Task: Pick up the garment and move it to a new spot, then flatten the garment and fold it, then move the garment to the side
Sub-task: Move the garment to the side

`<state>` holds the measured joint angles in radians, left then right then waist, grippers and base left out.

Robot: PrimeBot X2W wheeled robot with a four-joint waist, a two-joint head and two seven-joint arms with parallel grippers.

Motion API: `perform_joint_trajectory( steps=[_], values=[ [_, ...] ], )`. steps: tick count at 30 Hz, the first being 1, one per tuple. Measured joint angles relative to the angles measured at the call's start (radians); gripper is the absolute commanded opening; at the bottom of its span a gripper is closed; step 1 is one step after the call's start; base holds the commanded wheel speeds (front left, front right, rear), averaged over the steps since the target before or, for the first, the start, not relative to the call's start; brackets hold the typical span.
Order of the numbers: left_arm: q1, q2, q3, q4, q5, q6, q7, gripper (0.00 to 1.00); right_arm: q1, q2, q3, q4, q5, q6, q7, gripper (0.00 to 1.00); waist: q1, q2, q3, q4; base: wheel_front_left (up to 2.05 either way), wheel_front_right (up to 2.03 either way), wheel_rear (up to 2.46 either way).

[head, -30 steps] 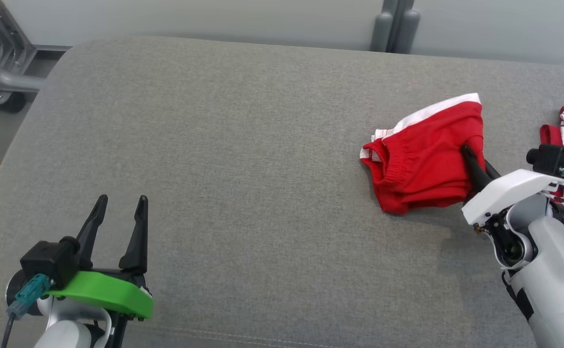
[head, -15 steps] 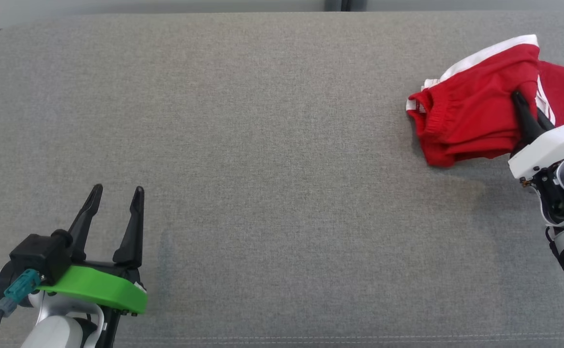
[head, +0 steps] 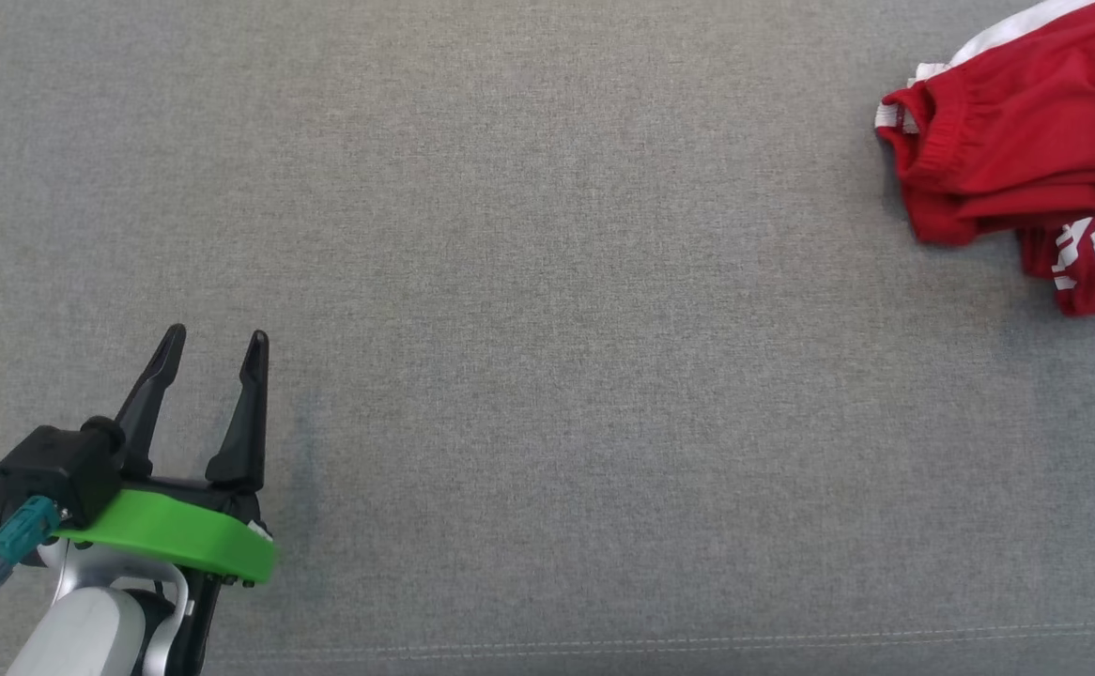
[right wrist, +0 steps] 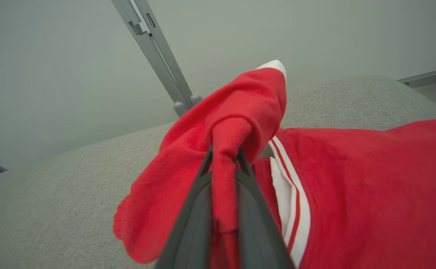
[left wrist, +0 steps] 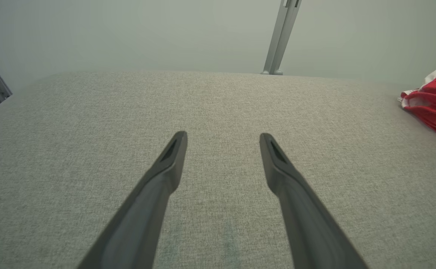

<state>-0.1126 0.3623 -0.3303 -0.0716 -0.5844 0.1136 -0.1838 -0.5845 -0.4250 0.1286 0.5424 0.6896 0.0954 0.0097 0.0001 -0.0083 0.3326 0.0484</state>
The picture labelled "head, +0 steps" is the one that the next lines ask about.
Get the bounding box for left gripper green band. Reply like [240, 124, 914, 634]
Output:
[52, 324, 279, 589]

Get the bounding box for red shorts white stripes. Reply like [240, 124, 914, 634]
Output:
[874, 0, 1095, 248]

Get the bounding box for red Bulls 23 jersey shirt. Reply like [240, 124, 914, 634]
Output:
[1017, 216, 1095, 317]

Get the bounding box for teal left camera cable plug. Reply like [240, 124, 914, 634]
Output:
[0, 496, 63, 676]

